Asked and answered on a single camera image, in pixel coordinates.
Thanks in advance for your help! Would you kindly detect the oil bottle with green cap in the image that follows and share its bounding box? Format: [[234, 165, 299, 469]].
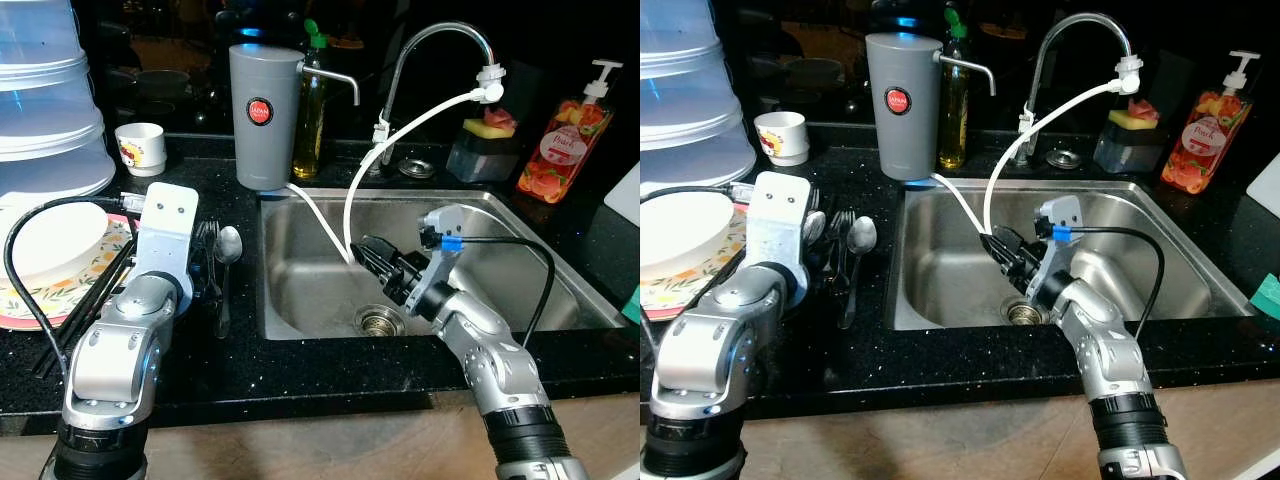
[[934, 8, 971, 171], [292, 18, 331, 183]]

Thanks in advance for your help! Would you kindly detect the dark sponge holder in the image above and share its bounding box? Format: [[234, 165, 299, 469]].
[[445, 135, 521, 184], [1093, 125, 1161, 173]]

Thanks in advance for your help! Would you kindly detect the floral plate with pink rim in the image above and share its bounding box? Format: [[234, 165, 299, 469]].
[[0, 213, 138, 332], [640, 205, 751, 321]]

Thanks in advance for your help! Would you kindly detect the metal fork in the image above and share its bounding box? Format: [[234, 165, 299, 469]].
[[198, 220, 221, 301], [828, 208, 853, 291]]

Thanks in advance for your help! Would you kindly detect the grey water filter canister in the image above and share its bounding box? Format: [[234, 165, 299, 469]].
[[228, 44, 361, 192], [866, 32, 997, 182]]

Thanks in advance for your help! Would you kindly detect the white cutting board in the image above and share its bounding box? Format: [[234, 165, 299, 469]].
[[1246, 150, 1280, 217], [603, 160, 641, 227]]

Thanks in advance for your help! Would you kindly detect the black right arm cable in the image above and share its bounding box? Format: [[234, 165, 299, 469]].
[[438, 232, 558, 349], [1050, 224, 1168, 343]]

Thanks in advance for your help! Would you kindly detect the stainless steel sink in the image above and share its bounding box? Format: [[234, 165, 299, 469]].
[[893, 178, 1259, 333], [257, 185, 628, 344]]

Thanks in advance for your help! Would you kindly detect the translucent white plastic container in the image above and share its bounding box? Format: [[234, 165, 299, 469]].
[[0, 80, 107, 161], [640, 135, 758, 193], [0, 0, 89, 89], [640, 70, 743, 151], [0, 140, 117, 199], [640, 0, 723, 79]]

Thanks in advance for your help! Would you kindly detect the long white curved hose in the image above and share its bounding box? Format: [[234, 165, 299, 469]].
[[981, 80, 1126, 241], [342, 88, 491, 266]]

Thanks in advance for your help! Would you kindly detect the short white hose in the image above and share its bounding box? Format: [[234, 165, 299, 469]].
[[283, 182, 353, 266], [928, 172, 991, 243]]

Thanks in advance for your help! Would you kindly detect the peach soap pump bottle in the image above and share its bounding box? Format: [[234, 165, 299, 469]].
[[516, 60, 624, 206], [1160, 50, 1263, 196]]

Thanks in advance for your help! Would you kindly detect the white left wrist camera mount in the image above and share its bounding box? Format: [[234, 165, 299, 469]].
[[745, 170, 813, 281], [133, 183, 200, 293]]

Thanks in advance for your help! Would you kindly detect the metal sink drain strainer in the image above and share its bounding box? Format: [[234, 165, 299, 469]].
[[354, 304, 407, 338], [1003, 295, 1049, 327]]

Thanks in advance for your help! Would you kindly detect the chrome gooseneck faucet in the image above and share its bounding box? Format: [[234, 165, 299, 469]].
[[1010, 12, 1144, 166], [372, 20, 507, 176]]

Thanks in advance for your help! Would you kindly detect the white bowl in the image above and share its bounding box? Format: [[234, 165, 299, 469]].
[[640, 190, 736, 281], [0, 203, 109, 281]]

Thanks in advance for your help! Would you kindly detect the black chopstick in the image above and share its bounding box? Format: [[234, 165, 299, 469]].
[[680, 245, 751, 321], [48, 250, 139, 379], [40, 240, 137, 371], [685, 255, 753, 326]]

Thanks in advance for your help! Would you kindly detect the white printed cup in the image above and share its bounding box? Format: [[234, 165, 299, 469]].
[[115, 122, 168, 178], [754, 111, 809, 167]]

